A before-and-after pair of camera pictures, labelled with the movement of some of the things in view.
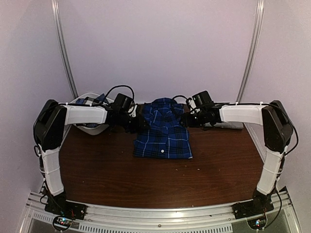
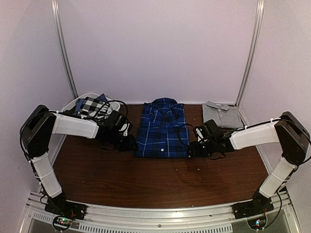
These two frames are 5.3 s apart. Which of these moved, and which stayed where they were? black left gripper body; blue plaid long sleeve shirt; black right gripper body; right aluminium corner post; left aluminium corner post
Moved: black right gripper body; black left gripper body
Stayed: blue plaid long sleeve shirt; right aluminium corner post; left aluminium corner post
